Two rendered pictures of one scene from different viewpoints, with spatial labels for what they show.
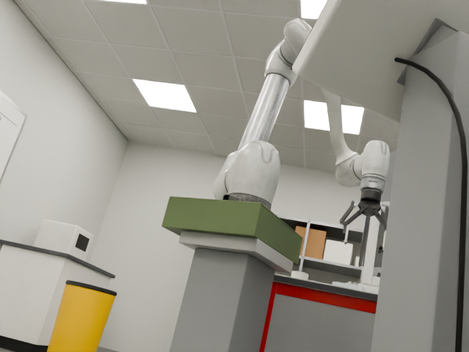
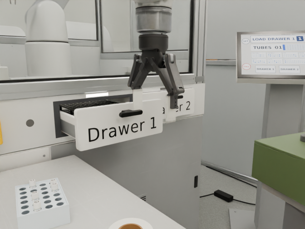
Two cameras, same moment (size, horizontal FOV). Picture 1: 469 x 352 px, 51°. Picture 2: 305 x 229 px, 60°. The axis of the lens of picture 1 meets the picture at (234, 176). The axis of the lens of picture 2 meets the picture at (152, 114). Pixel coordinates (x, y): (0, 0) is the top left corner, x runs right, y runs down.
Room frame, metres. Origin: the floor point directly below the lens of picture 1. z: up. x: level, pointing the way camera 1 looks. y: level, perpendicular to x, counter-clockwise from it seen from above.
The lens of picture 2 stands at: (2.34, -0.14, 1.05)
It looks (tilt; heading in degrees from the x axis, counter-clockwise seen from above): 12 degrees down; 214
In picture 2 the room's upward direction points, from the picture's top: straight up
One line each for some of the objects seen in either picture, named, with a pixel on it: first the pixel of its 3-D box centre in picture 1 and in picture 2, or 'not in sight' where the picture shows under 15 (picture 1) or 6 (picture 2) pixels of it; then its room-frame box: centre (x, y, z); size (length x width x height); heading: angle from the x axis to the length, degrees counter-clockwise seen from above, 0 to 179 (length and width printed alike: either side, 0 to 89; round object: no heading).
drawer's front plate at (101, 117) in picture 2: not in sight; (123, 121); (1.77, -0.63, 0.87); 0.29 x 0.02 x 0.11; 164
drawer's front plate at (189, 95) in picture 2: not in sight; (169, 104); (1.43, -0.68, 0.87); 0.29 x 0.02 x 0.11; 164
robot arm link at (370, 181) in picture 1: (372, 185); (153, 22); (1.77, -0.52, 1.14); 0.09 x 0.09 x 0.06
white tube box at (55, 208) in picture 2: (348, 290); (41, 203); (2.08, -0.58, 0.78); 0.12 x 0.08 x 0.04; 63
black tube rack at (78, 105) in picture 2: not in sight; (91, 112); (1.71, -0.82, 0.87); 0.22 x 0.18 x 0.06; 74
